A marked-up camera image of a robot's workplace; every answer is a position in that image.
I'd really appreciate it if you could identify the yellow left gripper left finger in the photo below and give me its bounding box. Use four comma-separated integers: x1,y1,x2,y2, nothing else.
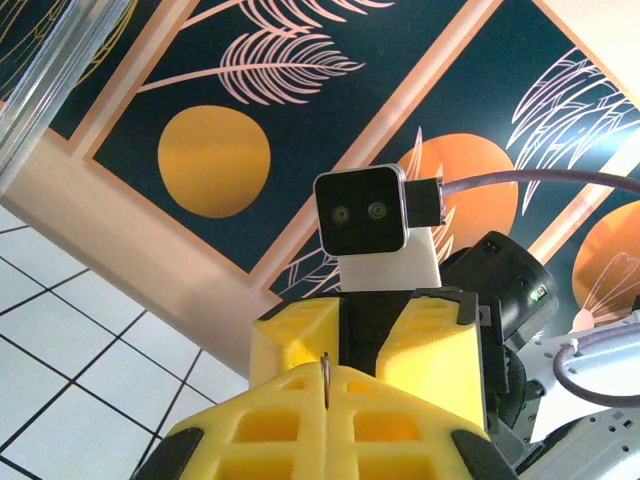
132,363,330,480

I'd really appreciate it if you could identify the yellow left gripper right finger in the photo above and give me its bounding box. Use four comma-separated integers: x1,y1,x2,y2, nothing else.
327,364,520,480

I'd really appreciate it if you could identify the thin silver keyring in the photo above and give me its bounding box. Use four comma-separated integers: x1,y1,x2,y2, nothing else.
319,352,333,412

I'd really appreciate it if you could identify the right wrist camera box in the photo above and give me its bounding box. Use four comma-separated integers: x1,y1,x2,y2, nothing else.
313,163,447,292

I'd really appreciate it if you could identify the aluminium frame post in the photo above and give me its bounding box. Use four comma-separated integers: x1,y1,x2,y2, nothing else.
0,0,134,179

